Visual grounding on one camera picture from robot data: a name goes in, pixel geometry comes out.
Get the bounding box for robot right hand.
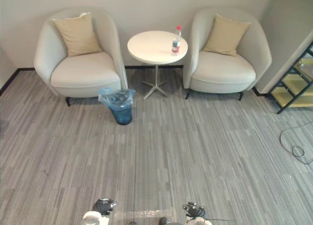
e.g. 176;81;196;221
183;202;206;221

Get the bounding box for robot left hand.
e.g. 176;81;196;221
94;198;117;216

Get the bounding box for small blue trash bin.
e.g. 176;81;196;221
107;92;133;126

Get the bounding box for translucent blue bin bag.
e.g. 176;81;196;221
98;88;136;112

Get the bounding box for round white tea table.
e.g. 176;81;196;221
127;30;189;100

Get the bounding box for robot dark feet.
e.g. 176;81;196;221
129;217;173;225

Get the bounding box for cream upholstered armchair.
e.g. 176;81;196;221
183;6;273;101
33;6;129;107

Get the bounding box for clear bottle with red cap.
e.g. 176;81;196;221
171;24;183;56

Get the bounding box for beige square cushion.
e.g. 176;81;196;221
202;13;251;57
51;12;103;57

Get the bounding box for grey cable on floor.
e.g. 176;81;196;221
279;120;313;165

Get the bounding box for black frame shelf unit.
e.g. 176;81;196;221
269;41;313;115

